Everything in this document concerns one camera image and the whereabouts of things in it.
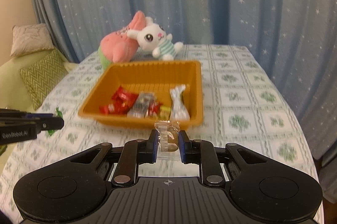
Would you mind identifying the green zigzag cushion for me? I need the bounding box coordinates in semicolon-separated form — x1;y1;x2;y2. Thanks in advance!
19;50;68;110

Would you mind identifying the blue star curtain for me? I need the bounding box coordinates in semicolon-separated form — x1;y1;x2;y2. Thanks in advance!
33;0;336;159

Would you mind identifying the yellow candy packet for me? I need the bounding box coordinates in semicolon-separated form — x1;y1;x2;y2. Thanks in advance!
159;105;171;120

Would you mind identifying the small red candy packet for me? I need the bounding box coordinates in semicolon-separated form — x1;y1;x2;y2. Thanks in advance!
99;104;115;115

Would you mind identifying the green black snack pouch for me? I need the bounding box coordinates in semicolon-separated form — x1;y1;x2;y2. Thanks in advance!
170;84;190;121

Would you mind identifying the grey striped snack packet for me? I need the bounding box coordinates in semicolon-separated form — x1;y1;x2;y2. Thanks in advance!
127;92;155;118

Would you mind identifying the light green sofa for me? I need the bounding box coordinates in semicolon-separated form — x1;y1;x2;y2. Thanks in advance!
0;48;79;114

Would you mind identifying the orange plastic tray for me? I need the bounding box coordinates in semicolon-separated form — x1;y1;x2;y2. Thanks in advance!
78;60;203;129

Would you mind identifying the pink star plush toy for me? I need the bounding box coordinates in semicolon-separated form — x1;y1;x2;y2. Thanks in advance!
98;11;146;70

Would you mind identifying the green brown candy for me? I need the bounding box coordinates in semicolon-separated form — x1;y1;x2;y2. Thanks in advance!
46;107;64;136

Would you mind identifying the dark red snack packet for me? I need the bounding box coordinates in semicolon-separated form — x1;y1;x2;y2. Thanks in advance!
146;101;163;118

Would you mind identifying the white bunny plush toy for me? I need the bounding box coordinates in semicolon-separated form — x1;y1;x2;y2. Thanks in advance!
127;17;183;61

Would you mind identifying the clear brown candy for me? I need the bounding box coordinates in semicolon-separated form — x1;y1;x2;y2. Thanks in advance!
154;120;180;160

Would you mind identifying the beige embroidered pillow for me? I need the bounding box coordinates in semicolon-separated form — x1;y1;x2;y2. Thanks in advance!
10;24;54;57

